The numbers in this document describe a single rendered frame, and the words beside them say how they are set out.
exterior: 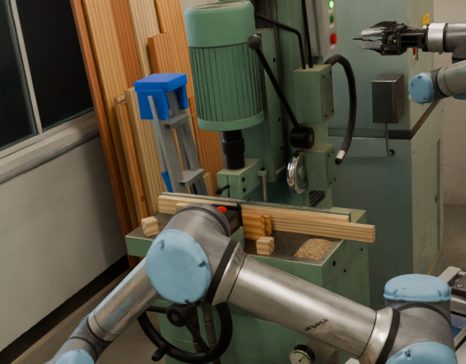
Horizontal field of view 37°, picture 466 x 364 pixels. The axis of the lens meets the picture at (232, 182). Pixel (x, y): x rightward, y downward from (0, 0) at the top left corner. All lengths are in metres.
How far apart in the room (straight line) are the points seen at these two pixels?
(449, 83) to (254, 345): 0.84
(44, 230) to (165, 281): 2.16
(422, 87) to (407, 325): 0.76
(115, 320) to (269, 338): 0.57
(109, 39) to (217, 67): 1.67
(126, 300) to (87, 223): 2.13
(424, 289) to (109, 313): 0.61
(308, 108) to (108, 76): 1.58
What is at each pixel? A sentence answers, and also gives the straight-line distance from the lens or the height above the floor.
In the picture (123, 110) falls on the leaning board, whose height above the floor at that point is 0.95.
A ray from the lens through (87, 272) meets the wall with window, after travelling 3.55.
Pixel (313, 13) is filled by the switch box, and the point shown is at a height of 1.44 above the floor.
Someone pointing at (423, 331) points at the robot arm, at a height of 1.04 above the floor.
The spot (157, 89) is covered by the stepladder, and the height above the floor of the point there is 1.13.
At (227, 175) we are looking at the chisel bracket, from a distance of 1.84.
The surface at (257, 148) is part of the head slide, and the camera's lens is 1.93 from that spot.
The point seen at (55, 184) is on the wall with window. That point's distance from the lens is 3.29.
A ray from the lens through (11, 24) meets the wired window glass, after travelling 3.21.
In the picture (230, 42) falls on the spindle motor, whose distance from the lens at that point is 1.71.
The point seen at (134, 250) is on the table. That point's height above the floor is 0.86.
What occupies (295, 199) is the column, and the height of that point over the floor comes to 0.91.
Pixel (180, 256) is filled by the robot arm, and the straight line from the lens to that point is 1.11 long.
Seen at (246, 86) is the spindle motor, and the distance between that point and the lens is 1.75.
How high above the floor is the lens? 1.68
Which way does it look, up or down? 20 degrees down
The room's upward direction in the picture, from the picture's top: 6 degrees counter-clockwise
